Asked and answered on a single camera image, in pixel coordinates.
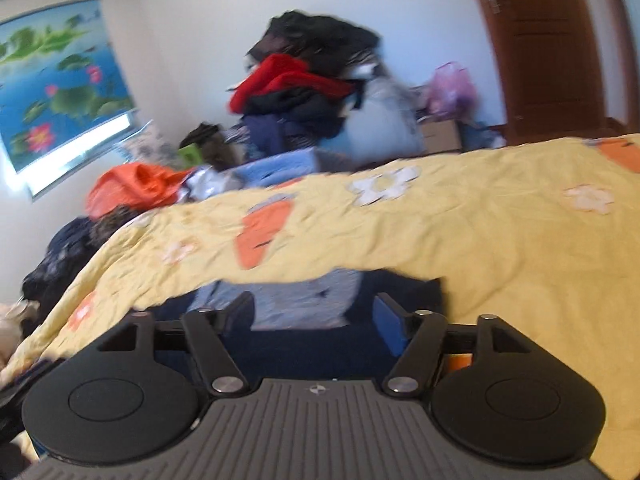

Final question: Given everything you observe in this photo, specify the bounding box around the pink plastic bag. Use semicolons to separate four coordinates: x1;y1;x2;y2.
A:
425;61;480;121

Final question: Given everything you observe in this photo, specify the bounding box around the pile of dark and red clothes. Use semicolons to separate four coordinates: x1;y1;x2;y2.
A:
227;9;386;158

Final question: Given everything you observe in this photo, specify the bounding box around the brown wooden door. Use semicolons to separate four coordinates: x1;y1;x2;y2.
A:
462;0;628;146

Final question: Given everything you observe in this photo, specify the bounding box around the lotus pond printed window blind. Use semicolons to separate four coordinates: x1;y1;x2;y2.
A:
0;0;138;201

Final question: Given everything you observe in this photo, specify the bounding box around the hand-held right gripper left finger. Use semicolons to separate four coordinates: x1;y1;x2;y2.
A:
92;291;256;397

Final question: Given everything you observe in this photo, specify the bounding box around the yellow floral bedspread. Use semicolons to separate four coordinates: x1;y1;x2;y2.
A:
0;133;640;478

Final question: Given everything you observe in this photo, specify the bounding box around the light blue folded cloth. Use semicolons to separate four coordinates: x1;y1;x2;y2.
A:
232;149;321;190

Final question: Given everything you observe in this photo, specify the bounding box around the pale blue stuffed bag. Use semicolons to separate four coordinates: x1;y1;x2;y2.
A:
320;77;426;158

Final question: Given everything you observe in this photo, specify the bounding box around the dark patterned clothes heap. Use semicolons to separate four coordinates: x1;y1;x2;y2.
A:
20;205;146;326

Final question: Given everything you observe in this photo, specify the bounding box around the cardboard box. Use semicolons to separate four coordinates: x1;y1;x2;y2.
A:
417;119;463;153

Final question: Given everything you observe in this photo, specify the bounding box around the grey and navy small sweater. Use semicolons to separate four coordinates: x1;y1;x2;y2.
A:
134;267;447;386

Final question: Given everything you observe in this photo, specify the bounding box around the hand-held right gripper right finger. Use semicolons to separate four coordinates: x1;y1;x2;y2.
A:
374;292;543;397

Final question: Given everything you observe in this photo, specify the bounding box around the orange plastic bag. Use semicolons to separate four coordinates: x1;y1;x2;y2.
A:
86;162;193;220

